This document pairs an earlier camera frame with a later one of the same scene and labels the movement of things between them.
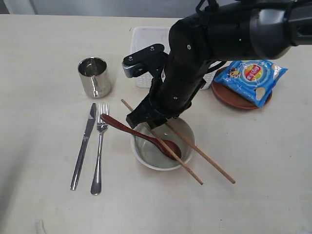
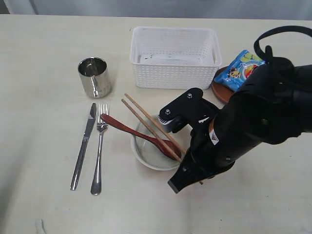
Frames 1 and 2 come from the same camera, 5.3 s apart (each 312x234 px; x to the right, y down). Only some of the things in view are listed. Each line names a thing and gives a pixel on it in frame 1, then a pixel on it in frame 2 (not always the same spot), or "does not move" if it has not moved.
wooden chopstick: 163,142 does not move
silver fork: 96,184 does not move
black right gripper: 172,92 -> 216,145
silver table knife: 78,168 does not move
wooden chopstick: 176,131 -> 152,121
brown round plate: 231,98 does not move
